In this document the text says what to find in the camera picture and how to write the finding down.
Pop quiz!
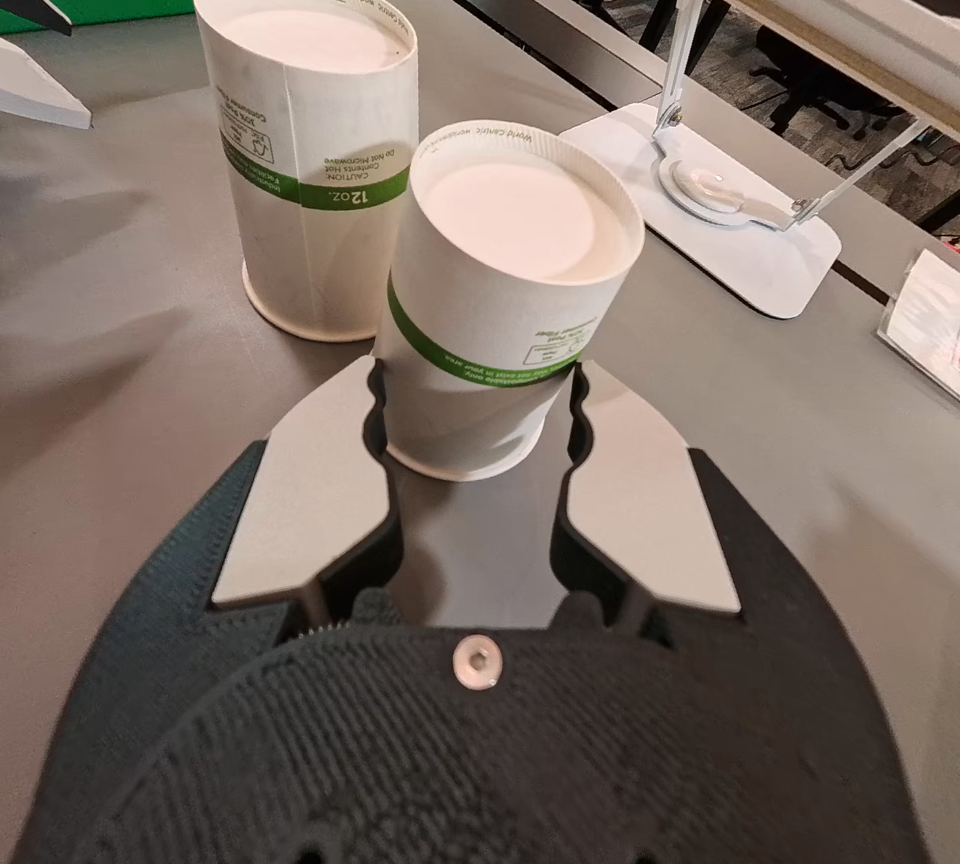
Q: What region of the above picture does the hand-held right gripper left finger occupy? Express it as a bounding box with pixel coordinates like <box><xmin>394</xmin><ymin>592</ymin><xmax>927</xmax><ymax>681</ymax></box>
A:
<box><xmin>212</xmin><ymin>356</ymin><xmax>404</xmax><ymax>631</ymax></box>

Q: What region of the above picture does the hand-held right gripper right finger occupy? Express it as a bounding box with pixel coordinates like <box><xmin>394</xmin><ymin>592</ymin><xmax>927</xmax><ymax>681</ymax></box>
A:
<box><xmin>549</xmin><ymin>360</ymin><xmax>744</xmax><ymax>628</ymax></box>

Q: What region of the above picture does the dented white paper cup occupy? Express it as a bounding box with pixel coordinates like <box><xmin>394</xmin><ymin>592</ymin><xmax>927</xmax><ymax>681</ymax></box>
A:
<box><xmin>193</xmin><ymin>0</ymin><xmax>419</xmax><ymax>341</ymax></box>

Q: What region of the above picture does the grey desk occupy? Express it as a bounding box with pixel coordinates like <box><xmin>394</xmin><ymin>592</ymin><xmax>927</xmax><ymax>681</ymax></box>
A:
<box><xmin>0</xmin><ymin>0</ymin><xmax>960</xmax><ymax>864</ymax></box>

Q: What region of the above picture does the white folding stand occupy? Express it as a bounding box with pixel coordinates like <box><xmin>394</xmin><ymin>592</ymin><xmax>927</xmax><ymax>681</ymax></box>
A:
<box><xmin>558</xmin><ymin>0</ymin><xmax>960</xmax><ymax>319</ymax></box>

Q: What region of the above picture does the clear sleeve with paper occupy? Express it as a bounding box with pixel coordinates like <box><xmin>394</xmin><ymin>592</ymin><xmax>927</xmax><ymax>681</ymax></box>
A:
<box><xmin>877</xmin><ymin>249</ymin><xmax>960</xmax><ymax>401</ymax></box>

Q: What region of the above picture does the black office chair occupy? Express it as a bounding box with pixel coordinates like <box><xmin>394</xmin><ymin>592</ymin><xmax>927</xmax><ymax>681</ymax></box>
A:
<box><xmin>750</xmin><ymin>24</ymin><xmax>890</xmax><ymax>130</ymax></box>

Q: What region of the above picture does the grey desk cable flap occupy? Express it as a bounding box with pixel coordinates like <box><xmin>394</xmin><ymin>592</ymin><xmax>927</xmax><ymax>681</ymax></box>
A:
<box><xmin>442</xmin><ymin>0</ymin><xmax>663</xmax><ymax>111</ymax></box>

